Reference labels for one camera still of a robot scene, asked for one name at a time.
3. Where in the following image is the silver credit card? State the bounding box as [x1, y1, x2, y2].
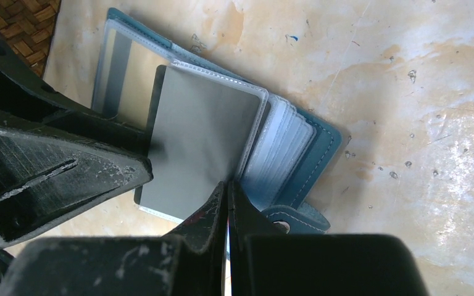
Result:
[138, 63, 267, 222]

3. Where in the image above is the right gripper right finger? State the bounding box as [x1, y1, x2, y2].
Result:
[228, 181, 428, 295]

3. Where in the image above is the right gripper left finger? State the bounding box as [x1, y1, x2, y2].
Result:
[0, 183, 226, 295]

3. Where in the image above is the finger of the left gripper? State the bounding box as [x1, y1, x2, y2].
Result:
[0, 39, 149, 157]
[0, 110, 153, 249]

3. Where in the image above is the teal leather card holder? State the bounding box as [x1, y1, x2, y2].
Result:
[91, 8, 342, 234]

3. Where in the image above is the gold striped credit card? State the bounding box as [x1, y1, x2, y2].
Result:
[94, 28, 170, 130]

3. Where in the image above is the woven brown divided basket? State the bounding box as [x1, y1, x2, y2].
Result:
[0, 0, 61, 77]

